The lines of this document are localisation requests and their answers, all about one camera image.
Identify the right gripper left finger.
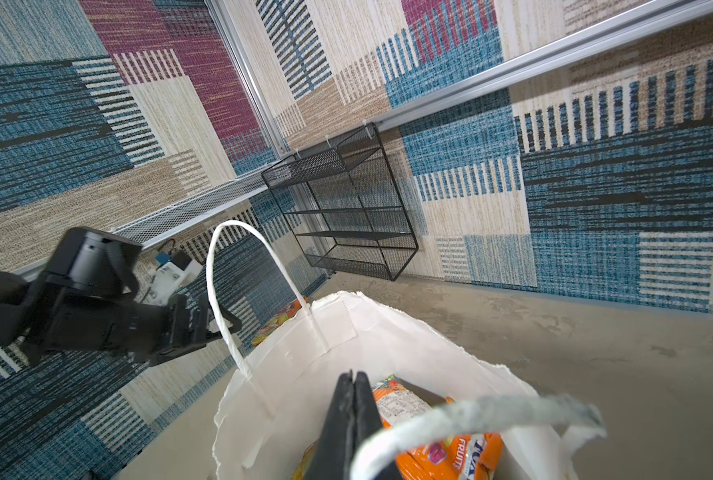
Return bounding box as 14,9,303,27
304,371,357,480

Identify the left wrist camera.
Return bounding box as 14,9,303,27
142,249,204,306

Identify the white paper bag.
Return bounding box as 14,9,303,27
204,220,609,480

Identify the orange candy bag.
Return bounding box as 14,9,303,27
290,375,504,479
250,300,302,347

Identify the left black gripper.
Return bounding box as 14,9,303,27
150,294,242,366

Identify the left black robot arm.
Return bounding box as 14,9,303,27
0,227,222,366

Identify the black wire shelf rack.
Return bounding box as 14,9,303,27
262,123,419,281

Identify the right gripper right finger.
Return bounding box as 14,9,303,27
352,371,384,465

